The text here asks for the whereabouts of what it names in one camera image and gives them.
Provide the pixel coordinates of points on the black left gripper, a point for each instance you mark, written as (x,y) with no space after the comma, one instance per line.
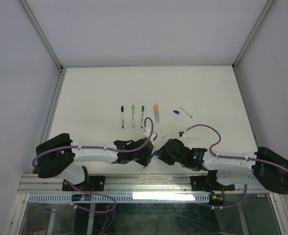
(146,160)

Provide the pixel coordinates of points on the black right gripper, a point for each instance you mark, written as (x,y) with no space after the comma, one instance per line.
(163,156)

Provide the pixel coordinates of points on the orange capped grey highlighter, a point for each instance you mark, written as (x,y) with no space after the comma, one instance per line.
(156,114)

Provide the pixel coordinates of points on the white pen green end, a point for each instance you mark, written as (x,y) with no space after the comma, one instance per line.
(142,116)

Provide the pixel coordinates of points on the silver pen lime end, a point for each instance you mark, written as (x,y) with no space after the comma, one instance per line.
(133,115)

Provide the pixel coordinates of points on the blue capped pen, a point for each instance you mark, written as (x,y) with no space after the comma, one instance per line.
(152,155)

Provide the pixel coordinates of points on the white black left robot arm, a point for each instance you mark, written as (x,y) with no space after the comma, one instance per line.
(58,157)

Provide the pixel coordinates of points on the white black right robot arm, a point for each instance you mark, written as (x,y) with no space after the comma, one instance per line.
(263,167)

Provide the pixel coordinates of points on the small circuit board right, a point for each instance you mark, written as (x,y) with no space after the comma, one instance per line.
(216,200)

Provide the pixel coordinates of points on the small circuit board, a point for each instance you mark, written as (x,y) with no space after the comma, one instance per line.
(216,200)
(81,198)

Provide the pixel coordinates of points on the small circuit board left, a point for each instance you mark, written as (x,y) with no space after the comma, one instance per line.
(81,198)

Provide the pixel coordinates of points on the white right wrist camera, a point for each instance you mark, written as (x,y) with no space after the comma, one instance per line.
(183,133)

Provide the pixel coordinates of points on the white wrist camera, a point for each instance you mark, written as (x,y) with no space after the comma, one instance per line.
(183,133)
(151,135)

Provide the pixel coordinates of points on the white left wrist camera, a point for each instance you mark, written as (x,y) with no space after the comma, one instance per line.
(151,135)

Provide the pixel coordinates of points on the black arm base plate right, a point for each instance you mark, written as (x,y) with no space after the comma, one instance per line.
(205,183)

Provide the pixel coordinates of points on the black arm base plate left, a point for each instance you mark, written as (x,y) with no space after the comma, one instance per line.
(92,183)

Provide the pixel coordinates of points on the aluminium table edge rail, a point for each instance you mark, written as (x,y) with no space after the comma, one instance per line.
(127,183)

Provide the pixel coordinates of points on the white slotted cable duct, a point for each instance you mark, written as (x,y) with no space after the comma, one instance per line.
(136,197)

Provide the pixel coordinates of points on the right aluminium frame post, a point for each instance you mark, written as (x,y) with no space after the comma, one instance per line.
(252,34)

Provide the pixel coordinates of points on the aluminium frame post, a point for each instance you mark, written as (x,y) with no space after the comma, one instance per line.
(40,33)
(252,34)

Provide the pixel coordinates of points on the left aluminium frame post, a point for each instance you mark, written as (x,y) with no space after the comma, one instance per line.
(40,33)

